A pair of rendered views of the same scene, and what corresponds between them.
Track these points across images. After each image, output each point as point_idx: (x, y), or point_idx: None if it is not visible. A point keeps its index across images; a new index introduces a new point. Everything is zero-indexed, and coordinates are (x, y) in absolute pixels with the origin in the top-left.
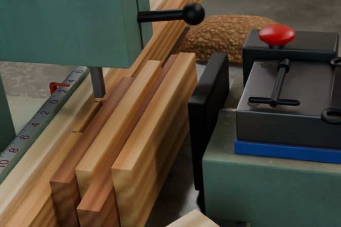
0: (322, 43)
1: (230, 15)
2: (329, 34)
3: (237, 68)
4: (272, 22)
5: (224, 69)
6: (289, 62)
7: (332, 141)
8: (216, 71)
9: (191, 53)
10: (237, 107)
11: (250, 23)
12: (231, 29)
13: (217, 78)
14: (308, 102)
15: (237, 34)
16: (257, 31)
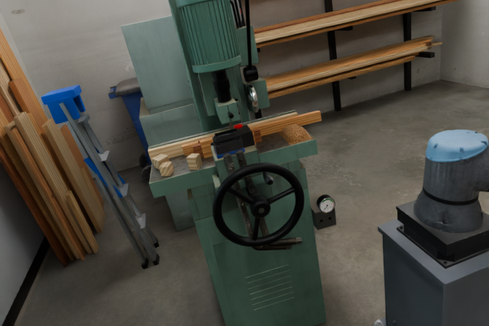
0: (244, 132)
1: (295, 125)
2: (249, 131)
3: (281, 140)
4: (302, 131)
5: (234, 131)
6: (232, 132)
7: (215, 150)
8: (230, 130)
9: (252, 128)
10: None
11: (293, 129)
12: (288, 129)
13: (228, 132)
14: (219, 140)
15: (287, 131)
16: (245, 125)
